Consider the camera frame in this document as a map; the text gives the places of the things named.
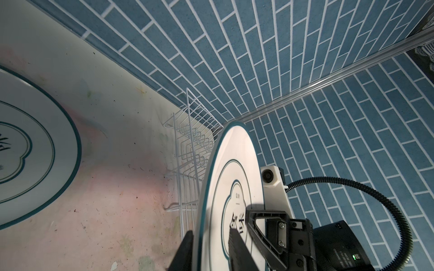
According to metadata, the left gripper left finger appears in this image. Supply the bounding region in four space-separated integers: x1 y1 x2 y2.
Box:
167 230 194 271

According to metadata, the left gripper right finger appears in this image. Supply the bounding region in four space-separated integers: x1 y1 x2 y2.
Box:
228 228 259 271

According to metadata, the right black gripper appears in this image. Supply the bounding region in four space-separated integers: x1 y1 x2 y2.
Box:
246 210 317 271

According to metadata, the white curved plate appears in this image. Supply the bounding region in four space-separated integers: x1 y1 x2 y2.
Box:
192 121 266 271

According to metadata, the small white round plate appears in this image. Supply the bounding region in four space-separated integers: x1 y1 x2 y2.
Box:
1 66 82 229

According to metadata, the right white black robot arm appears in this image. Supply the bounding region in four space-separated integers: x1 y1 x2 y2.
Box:
245 177 413 271

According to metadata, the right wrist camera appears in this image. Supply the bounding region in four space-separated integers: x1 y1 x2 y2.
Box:
261 166 295 219

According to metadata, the white wire dish rack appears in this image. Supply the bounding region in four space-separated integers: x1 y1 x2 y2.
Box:
163 88 223 237

